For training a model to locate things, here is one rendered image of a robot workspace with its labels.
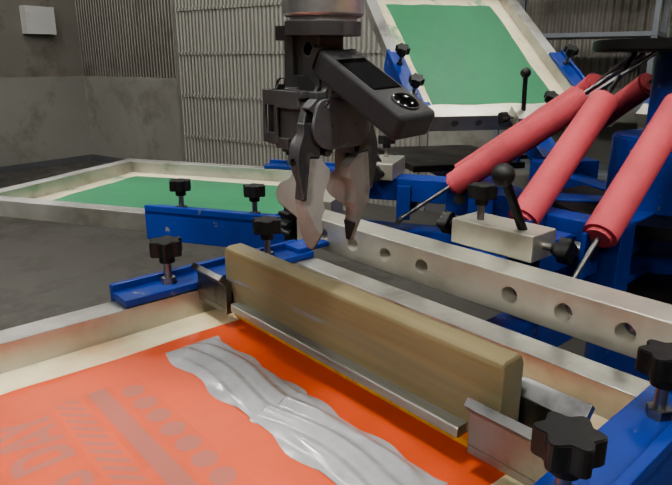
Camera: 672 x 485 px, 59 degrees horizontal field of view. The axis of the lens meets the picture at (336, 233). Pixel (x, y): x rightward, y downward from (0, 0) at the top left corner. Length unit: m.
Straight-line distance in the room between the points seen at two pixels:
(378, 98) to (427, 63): 1.50
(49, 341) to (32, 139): 7.56
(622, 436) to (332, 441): 0.24
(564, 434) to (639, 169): 0.63
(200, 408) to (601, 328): 0.42
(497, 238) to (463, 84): 1.20
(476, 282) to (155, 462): 0.42
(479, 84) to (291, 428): 1.54
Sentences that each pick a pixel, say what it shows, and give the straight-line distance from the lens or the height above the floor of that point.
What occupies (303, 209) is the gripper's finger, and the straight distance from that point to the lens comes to 0.56.
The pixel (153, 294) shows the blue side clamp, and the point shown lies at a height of 1.00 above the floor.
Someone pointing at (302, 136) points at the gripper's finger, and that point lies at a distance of 0.54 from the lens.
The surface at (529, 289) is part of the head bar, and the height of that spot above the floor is 1.03.
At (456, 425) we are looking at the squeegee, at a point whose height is 1.00.
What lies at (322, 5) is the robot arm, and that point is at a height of 1.33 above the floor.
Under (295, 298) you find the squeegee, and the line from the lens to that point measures 0.65.
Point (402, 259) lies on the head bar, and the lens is 0.83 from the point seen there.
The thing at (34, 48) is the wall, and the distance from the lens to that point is 8.34.
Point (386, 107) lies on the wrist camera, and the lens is 0.50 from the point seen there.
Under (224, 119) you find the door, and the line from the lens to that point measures 6.64.
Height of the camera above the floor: 1.28
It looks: 16 degrees down
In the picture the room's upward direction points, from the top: straight up
